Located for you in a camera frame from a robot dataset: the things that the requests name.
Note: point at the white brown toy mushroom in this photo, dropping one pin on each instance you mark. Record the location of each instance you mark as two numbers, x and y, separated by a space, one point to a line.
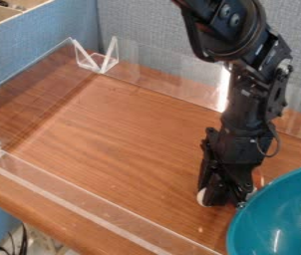
201 194

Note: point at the clear acrylic barrier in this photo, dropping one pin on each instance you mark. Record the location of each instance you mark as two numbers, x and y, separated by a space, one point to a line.
147 234
194 81

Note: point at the clear acrylic back barrier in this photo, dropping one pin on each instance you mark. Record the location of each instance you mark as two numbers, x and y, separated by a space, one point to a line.
194 81

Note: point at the wooden shelf box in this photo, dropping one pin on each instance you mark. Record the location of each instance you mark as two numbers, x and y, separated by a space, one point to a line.
13 8

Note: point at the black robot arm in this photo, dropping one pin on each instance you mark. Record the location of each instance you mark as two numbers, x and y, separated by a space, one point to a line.
227 32

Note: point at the clear acrylic corner bracket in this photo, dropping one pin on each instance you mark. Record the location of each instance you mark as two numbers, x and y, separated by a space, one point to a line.
96 62

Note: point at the clear acrylic front barrier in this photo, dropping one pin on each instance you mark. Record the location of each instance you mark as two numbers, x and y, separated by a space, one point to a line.
147 234

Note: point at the blue plastic bowl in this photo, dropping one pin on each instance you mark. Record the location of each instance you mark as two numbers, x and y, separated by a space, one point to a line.
265 227

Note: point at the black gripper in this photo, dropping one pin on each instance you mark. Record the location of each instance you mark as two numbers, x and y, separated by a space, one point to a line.
241 150

